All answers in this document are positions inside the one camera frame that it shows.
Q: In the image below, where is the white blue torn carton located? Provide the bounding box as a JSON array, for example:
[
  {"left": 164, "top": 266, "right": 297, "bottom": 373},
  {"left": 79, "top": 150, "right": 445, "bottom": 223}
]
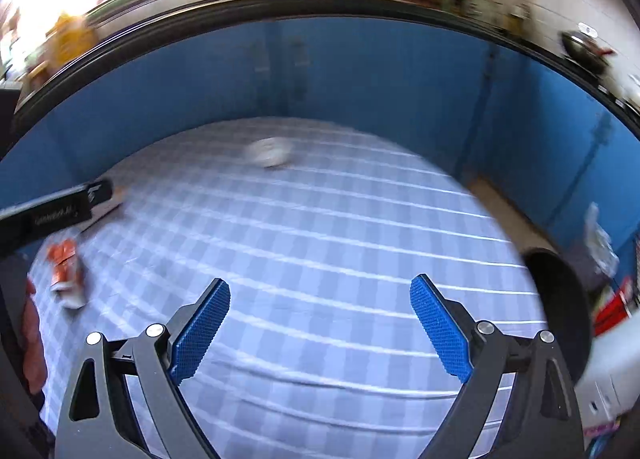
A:
[{"left": 78, "top": 187, "right": 126, "bottom": 231}]

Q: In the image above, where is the orange crumpled carton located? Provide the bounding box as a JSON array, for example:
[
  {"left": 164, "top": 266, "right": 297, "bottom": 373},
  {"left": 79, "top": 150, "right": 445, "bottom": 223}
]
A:
[{"left": 47, "top": 238, "right": 87, "bottom": 311}]

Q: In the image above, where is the black round trash bin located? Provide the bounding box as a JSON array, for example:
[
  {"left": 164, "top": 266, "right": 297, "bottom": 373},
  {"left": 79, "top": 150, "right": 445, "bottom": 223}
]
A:
[{"left": 522, "top": 248, "right": 593, "bottom": 384}]

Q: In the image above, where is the white plastic lid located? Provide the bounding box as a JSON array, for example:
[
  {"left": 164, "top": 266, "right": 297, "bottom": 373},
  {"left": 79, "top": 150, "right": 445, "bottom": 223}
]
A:
[{"left": 245, "top": 136, "right": 293, "bottom": 169}]

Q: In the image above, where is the black wok with lid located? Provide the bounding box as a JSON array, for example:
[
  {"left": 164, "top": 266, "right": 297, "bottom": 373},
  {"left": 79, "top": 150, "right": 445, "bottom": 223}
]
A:
[{"left": 559, "top": 23, "right": 617, "bottom": 76}]

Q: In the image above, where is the grey bin with bag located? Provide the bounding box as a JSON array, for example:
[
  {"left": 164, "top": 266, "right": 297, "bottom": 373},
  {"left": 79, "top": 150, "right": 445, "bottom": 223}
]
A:
[{"left": 565, "top": 202, "right": 620, "bottom": 292}]

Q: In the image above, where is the person's hand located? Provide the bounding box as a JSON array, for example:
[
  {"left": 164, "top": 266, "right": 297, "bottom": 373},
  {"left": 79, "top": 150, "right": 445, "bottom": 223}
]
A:
[{"left": 22, "top": 279, "right": 48, "bottom": 395}]

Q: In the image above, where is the red container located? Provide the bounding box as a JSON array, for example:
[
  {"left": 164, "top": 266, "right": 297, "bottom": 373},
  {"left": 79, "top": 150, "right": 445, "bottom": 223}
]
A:
[{"left": 592, "top": 276, "right": 639, "bottom": 335}]

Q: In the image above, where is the yellow oil bottle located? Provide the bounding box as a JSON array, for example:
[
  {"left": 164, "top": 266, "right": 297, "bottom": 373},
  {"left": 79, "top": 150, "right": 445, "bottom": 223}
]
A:
[{"left": 44, "top": 13, "right": 98, "bottom": 72}]

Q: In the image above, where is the white appliance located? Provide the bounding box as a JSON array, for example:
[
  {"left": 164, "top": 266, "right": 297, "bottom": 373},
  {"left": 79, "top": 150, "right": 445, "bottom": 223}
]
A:
[{"left": 575, "top": 315, "right": 640, "bottom": 431}]

